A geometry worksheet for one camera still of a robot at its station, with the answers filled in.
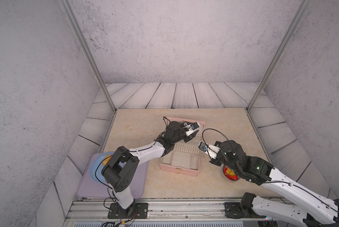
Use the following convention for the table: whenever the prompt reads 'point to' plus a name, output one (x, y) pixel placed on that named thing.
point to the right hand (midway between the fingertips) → (210, 144)
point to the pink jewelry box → (183, 158)
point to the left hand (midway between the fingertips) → (197, 126)
